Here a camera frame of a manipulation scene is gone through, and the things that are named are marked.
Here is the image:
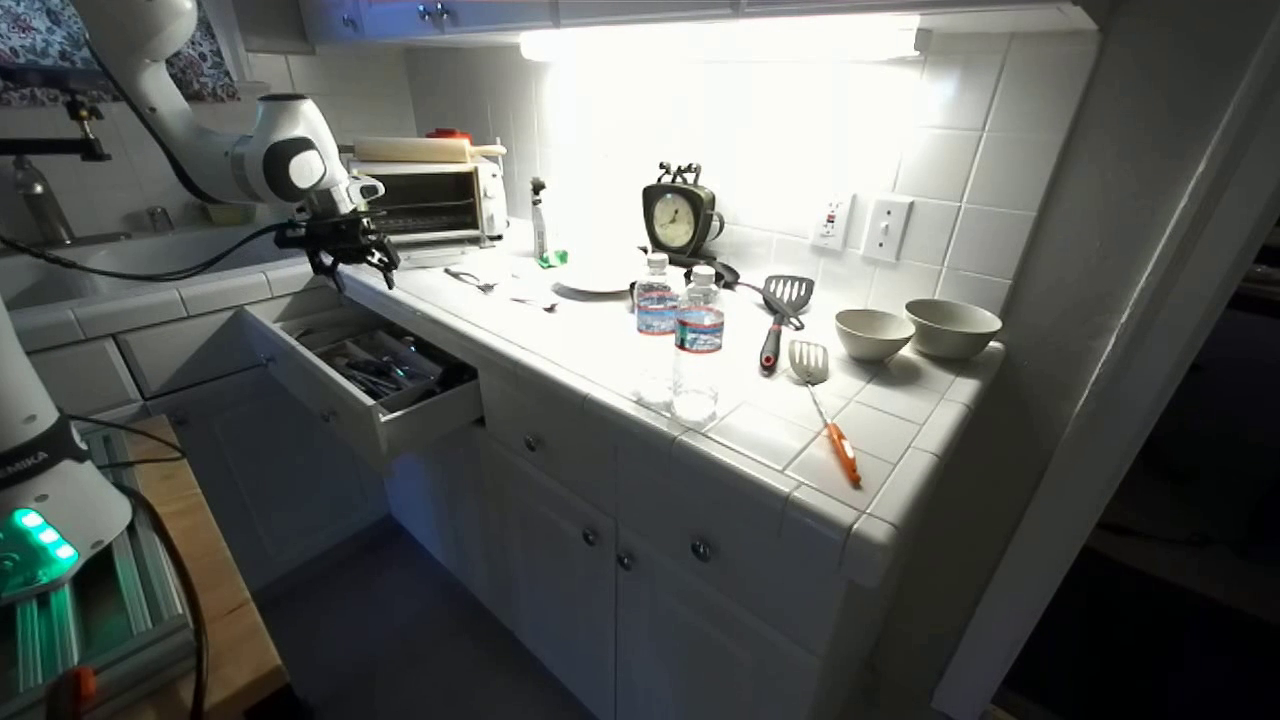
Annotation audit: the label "white cutlery organizer tray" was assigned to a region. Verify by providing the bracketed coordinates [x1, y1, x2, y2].
[306, 320, 454, 415]

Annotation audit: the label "white round plate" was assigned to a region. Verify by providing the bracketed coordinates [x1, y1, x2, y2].
[548, 273, 638, 299]

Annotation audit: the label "orange handled tool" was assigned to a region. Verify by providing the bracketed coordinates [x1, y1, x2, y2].
[804, 390, 867, 492]

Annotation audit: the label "large white ceramic bowl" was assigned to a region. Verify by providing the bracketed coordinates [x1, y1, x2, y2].
[901, 291, 1003, 365]

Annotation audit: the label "white slotted spatula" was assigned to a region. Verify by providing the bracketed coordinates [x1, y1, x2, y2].
[784, 336, 833, 390]

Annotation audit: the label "white base cabinets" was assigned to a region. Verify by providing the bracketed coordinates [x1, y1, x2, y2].
[155, 251, 995, 720]

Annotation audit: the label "black retro table clock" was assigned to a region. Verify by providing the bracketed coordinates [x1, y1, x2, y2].
[638, 160, 731, 265]

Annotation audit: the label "open white kitchen drawer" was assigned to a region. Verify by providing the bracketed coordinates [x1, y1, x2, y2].
[237, 283, 486, 464]

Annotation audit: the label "blue floral curtain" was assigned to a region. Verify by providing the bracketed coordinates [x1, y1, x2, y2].
[0, 0, 245, 114]

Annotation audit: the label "robot stand with green light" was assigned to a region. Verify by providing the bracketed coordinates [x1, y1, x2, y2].
[0, 497, 194, 720]

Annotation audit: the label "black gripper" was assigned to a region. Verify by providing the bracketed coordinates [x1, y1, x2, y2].
[306, 204, 404, 289]

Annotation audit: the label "wooden platform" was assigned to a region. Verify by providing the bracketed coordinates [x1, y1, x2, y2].
[77, 414, 293, 720]

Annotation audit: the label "clear plastic water bottle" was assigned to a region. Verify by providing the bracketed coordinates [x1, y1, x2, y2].
[629, 251, 683, 414]
[669, 265, 731, 433]

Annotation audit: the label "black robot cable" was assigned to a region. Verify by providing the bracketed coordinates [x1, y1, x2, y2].
[0, 212, 324, 291]

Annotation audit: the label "under-cabinet light bar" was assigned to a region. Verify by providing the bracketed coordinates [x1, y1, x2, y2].
[514, 12, 926, 69]

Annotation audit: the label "small white ceramic bowl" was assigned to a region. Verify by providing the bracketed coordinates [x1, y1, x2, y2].
[833, 303, 919, 365]

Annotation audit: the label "black spatula red handle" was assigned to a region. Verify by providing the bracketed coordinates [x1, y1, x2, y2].
[757, 273, 820, 382]

